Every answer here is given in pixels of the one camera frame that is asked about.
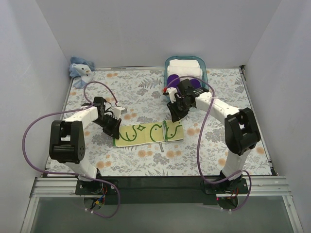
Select green patterned towel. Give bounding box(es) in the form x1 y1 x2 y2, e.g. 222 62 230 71
113 120 184 147

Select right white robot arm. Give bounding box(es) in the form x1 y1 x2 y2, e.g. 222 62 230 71
163 76 261 193

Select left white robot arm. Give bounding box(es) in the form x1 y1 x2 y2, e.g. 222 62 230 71
49 97 126 194

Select right purple rolled towel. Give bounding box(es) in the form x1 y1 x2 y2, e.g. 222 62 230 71
190 79 201 89

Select purple rolled towel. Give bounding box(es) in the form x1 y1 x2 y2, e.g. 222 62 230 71
190 79 201 89
167 74 179 87

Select left purple rolled towel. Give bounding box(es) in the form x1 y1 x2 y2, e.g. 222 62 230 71
167 74 179 87

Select teal plastic basket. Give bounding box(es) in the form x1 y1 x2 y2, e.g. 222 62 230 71
164 56 208 89

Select white rolled towel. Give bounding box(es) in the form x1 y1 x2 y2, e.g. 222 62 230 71
167 59 203 78

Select blue crumpled towel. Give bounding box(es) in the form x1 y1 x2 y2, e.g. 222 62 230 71
69 56 95 89

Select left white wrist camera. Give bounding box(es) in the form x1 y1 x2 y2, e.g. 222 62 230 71
113 106 127 119

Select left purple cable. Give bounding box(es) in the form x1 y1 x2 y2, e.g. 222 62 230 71
22 81 121 218

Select purple cable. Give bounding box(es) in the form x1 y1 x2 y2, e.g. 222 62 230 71
22 81 121 218
165 77 252 212

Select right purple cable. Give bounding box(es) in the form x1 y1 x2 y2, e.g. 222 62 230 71
165 77 252 212

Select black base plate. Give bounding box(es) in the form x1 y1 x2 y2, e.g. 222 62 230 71
75 176 248 205

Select aluminium frame rail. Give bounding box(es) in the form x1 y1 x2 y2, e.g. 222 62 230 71
31 176 292 197

